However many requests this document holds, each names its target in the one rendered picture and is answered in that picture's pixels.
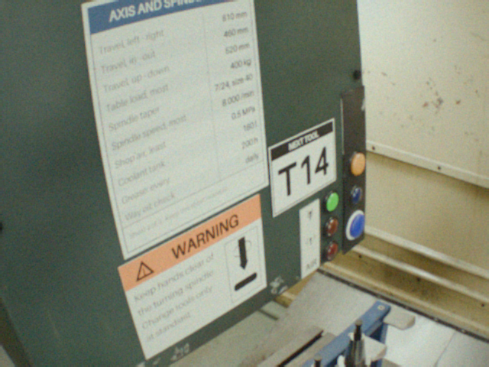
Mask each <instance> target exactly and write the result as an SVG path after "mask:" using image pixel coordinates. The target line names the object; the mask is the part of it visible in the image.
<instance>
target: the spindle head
mask: <svg viewBox="0 0 489 367"><path fill-rule="evenodd" d="M94 1H97V0H0V344H1V346H2V348H3V349H4V350H5V352H6V353H7V355H8V357H9V358H10V360H11V361H12V362H13V364H14V365H15V367H168V366H170V365H172V364H174V363H175V362H177V361H178V360H180V359H182V358H183V357H185V356H187V355H189V354H190V353H191V352H193V351H195V350H196V349H198V348H199V347H201V346H203V345H205V344H206V343H208V342H209V341H211V340H212V339H214V338H216V337H217V336H219V335H221V334H222V333H224V332H225V331H226V330H229V329H230V328H232V327H233V326H234V325H236V324H237V323H240V322H241V321H242V320H244V319H245V318H247V317H249V316H250V315H252V314H253V313H254V312H256V311H257V310H259V309H261V308H262V307H263V306H265V305H266V304H268V303H270V302H271V301H272V300H274V299H275V298H277V297H278V296H280V295H281V294H282V293H284V292H285V291H287V290H288V289H290V288H291V287H292V286H294V285H295V284H297V283H298V282H300V281H301V280H303V278H301V243H300V210H301V209H303V208H305V207H306V206H308V205H309V204H311V203H313V202H315V201H316V200H319V267H320V266H322V265H323V264H325V263H326V261H324V260H323V257H322V254H323V251H324V248H325V246H326V245H327V243H328V242H329V241H331V240H333V239H334V240H337V241H338V253H339V252H340V251H341V250H342V246H343V212H344V164H343V137H342V93H345V92H347V91H349V90H351V89H355V88H357V87H359V86H363V74H362V59H361V36H360V25H359V14H358V0H253V3H254V19H255V27H256V36H257V52H258V61H259V70H260V79H261V97H262V106H263V116H264V134H265V144H266V155H267V175H268V185H267V186H265V187H263V188H261V189H259V190H257V191H256V192H254V193H252V194H250V195H248V196H246V197H244V198H242V199H241V200H239V201H237V202H235V203H233V204H231V205H229V206H227V207H226V208H224V209H221V210H219V211H218V212H216V213H213V214H212V215H210V216H208V217H206V218H205V219H202V220H200V221H198V222H196V223H194V224H192V225H191V226H189V227H187V228H185V229H183V230H181V231H179V232H177V233H175V234H173V235H172V236H170V237H168V238H166V239H164V240H162V241H160V242H158V243H156V244H154V245H152V246H150V247H148V248H146V249H145V250H143V251H141V252H139V253H137V254H135V255H132V256H131V257H129V258H126V259H125V258H124V256H123V252H122V249H121V243H120V239H119V236H118V230H117V227H116V223H115V217H114V213H113V209H112V203H111V199H110V196H109V191H108V184H107V180H106V176H105V169H104V164H103V160H102V152H101V148H100V143H99V134H98V129H97V124H96V115H95V110H94V105H93V99H92V89H91V83H90V77H89V65H88V59H87V52H86V39H85V32H84V25H83V10H82V4H85V3H89V2H94ZM330 119H334V129H335V180H334V181H333V182H331V183H330V184H328V185H326V186H325V187H323V188H322V189H320V190H318V191H316V192H315V193H313V194H311V195H310V196H308V197H307V198H305V199H303V200H301V201H299V202H298V203H296V204H295V205H293V206H291V207H290V208H288V209H286V210H284V211H283V212H282V213H279V214H278V215H276V216H272V206H271V195H270V174H269V163H268V152H267V148H269V147H270V146H272V145H275V144H277V143H279V142H281V141H284V140H286V139H288V138H290V137H292V136H294V135H297V134H299V133H300V132H304V131H305V130H307V129H309V128H312V127H314V126H316V125H319V124H321V123H323V122H326V121H328V120H330ZM332 189H334V190H337V191H338V194H339V202H338V206H337V208H336V209H335V211H334V212H332V213H330V214H328V213H325V212H324V210H323V207H322V204H323V200H324V197H325V195H326V194H327V193H328V192H329V191H330V190H332ZM258 194H259V197H260V206H261V225H262V236H263V246H264V266H265V276H266V287H264V288H263V289H261V290H260V291H258V292H257V293H256V294H254V295H252V296H250V297H249V298H248V299H246V300H244V301H243V302H241V303H240V304H238V305H237V306H235V307H233V308H232V309H230V310H229V311H227V312H225V313H224V314H222V315H221V316H219V317H217V318H215V319H214V320H213V321H211V322H209V323H207V324H206V325H205V326H202V327H201V328H199V329H198V330H196V331H194V332H193V333H191V334H189V335H188V336H186V337H184V338H182V339H181V340H179V341H178V342H176V343H174V344H173V345H171V346H169V347H167V348H166V349H164V350H162V351H160V352H159V353H157V354H156V355H154V356H151V357H150V358H149V359H146V357H145V354H144V350H143V348H142V345H141V341H140V339H139V336H138V332H137V329H136V326H135V324H134V320H133V316H132V314H131V310H130V307H129V304H128V299H127V297H126V293H125V289H124V286H123V283H122V280H121V275H120V272H119V270H118V268H119V267H121V266H122V265H124V264H126V263H128V262H130V261H132V260H134V259H136V258H138V257H140V256H142V255H144V254H145V253H147V252H149V251H151V250H153V249H155V248H157V247H159V246H161V245H163V244H164V243H166V242H169V241H170V240H172V239H175V238H176V237H178V236H180V235H182V234H183V233H185V232H188V231H190V230H191V229H194V228H196V227H197V226H199V225H201V224H203V223H204V222H207V221H209V220H211V219H212V218H214V217H216V216H218V215H220V214H222V213H224V212H226V211H227V210H229V209H231V208H233V207H235V206H237V205H238V204H240V203H243V202H244V201H246V200H249V199H250V198H252V197H253V196H256V195H258ZM332 215H335V216H337V217H338V220H339V226H338V231H337V233H336V234H335V235H334V236H333V237H331V238H330V239H327V238H325V237H324V235H323V226H324V224H325V221H326V220H327V219H328V218H329V217H330V216H332ZM338 253H337V254H338Z"/></svg>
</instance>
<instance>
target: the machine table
mask: <svg viewBox="0 0 489 367"><path fill-rule="evenodd" d="M322 333H324V329H322V328H320V327H318V326H316V325H314V324H313V325H312V326H311V327H310V328H308V329H307V330H305V331H304V332H303V333H301V334H300V335H299V336H298V337H297V338H295V339H294V340H292V341H291V342H290V343H288V344H287V345H285V347H283V348H282V349H280V350H279V351H277V352H276V353H274V354H273V355H272V356H271V357H269V358H268V359H266V360H265V361H263V362H262V363H261V364H260V365H258V366H256V367H300V366H301V365H302V364H303V363H305V362H306V361H307V360H309V359H310V358H311V357H313V356H314V355H315V354H316V353H317V352H318V351H319V350H321V349H322V348H323V347H324V346H326V345H327V344H328V343H330V342H331V341H332V340H333V339H334V338H336V337H337V336H336V335H334V334H332V333H330V332H327V334H325V335H324V336H322ZM304 353H305V354H304ZM381 367H403V366H401V365H398V364H396V363H395V362H392V361H390V360H388V359H385V358H383V362H382V366H381Z"/></svg>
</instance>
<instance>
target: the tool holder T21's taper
mask: <svg viewBox="0 0 489 367"><path fill-rule="evenodd" d="M365 363H366V352H365V342H364V334H363V333H362V337H361V338H360V339H354V338H353V334H351V337H350V340H349V342H348V346H347V349H346V352H345V356H344V359H343V364H344V365H345V366H346V367H362V366H363V365H364V364H365Z"/></svg>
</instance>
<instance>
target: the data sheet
mask: <svg viewBox="0 0 489 367"><path fill-rule="evenodd" d="M82 10H83V25H84V32H85V39H86V52H87V59H88V65H89V77H90V83H91V89H92V99H93V105H94V110H95V115H96V124H97V129H98V134H99V143H100V148H101V152H102V160H103V164H104V169H105V176H106V180H107V184H108V191H109V196H110V199H111V203H112V209H113V213H114V217H115V223H116V227H117V230H118V236H119V239H120V243H121V249H122V252H123V256H124V258H125V259H126V258H129V257H131V256H132V255H135V254H137V253H139V252H141V251H143V250H145V249H146V248H148V247H150V246H152V245H154V244H156V243H158V242H160V241H162V240H164V239H166V238H168V237H170V236H172V235H173V234H175V233H177V232H179V231H181V230H183V229H185V228H187V227H189V226H191V225H192V224H194V223H196V222H198V221H200V220H202V219H205V218H206V217H208V216H210V215H212V214H213V213H216V212H218V211H219V210H221V209H224V208H226V207H227V206H229V205H231V204H233V203H235V202H237V201H239V200H241V199H242V198H244V197H246V196H248V195H250V194H252V193H254V192H256V191H257V190H259V189H261V188H263V187H265V186H267V185H268V175H267V155H266V144H265V134H264V116H263V106H262V97H261V79H260V70H259V61H258V52H257V36H256V27H255V19H254V3H253V0H97V1H94V2H89V3H85V4H82Z"/></svg>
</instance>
